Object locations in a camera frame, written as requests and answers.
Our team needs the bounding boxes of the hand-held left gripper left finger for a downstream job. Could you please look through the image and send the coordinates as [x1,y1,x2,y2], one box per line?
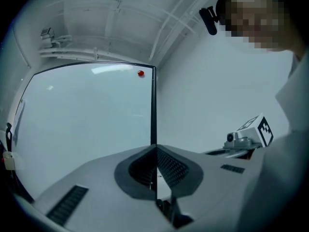
[33,144,175,232]

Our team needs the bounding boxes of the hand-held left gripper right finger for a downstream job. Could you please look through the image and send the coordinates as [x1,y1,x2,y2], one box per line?
[156,144,265,232]

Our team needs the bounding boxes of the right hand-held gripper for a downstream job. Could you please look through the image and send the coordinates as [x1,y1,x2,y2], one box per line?
[203,113,275,160]

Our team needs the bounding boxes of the person's white shirt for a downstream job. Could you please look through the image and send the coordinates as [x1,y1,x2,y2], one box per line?
[231,51,309,232]

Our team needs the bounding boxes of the small white holder box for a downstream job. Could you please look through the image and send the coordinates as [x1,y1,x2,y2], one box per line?
[2,151,17,171]

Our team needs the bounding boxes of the black clamp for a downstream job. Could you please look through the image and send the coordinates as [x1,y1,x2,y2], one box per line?
[5,122,13,152]

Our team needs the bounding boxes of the person's head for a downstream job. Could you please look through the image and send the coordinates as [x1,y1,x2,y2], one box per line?
[215,0,305,59]

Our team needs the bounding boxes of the white curved ceiling pipes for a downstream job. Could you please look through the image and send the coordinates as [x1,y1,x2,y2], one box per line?
[148,7,202,61]

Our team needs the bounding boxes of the white horizontal pipe bundle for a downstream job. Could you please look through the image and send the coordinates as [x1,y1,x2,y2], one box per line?
[38,46,155,63]

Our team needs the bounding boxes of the grey ceiling-mounted box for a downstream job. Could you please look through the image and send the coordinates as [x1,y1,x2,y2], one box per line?
[40,27,56,41]

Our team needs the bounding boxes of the black head-mounted camera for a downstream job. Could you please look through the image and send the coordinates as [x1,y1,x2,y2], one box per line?
[198,5,221,36]

